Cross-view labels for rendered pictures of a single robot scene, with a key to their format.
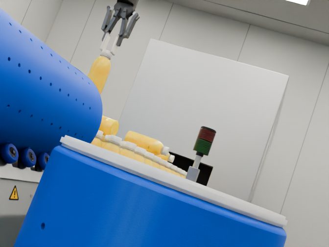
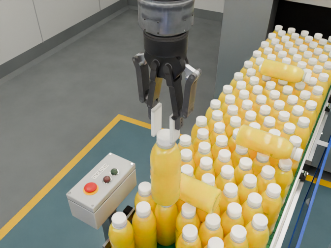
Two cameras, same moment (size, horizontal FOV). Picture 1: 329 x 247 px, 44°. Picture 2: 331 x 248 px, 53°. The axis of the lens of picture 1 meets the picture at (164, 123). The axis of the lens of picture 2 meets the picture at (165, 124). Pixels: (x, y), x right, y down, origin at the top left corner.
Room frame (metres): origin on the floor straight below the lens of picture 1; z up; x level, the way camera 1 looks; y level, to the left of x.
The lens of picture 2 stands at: (0.94, 0.16, 1.84)
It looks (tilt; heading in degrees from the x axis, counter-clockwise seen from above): 39 degrees down; 15
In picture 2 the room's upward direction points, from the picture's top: straight up
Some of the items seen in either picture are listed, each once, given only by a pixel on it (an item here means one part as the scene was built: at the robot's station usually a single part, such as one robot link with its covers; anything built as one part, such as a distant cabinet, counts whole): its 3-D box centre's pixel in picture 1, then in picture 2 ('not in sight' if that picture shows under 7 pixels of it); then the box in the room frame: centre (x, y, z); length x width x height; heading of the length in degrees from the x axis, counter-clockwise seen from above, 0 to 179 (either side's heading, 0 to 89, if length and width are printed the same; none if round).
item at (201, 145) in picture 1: (202, 146); not in sight; (1.53, -0.17, 1.18); 0.06 x 0.06 x 0.05
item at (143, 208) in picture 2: not in sight; (143, 208); (1.47, 0.36, 1.09); 0.04 x 0.04 x 0.02
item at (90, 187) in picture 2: not in sight; (90, 187); (1.49, 0.52, 1.11); 0.04 x 0.04 x 0.01
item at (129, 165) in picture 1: (171, 180); not in sight; (0.49, -0.03, 1.03); 0.28 x 0.28 x 0.01
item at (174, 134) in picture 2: (115, 45); (174, 127); (1.45, 0.27, 1.42); 0.03 x 0.01 x 0.07; 163
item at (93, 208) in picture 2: not in sight; (104, 188); (1.54, 0.51, 1.05); 0.20 x 0.10 x 0.10; 164
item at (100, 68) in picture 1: (97, 78); (165, 170); (1.46, 0.29, 1.28); 0.07 x 0.07 x 0.19
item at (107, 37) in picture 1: (105, 42); (156, 119); (1.46, 0.31, 1.42); 0.03 x 0.01 x 0.07; 163
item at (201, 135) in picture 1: (206, 135); not in sight; (1.53, -0.17, 1.23); 0.06 x 0.06 x 0.04
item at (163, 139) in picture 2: (106, 53); (165, 137); (1.46, 0.29, 1.38); 0.04 x 0.04 x 0.02
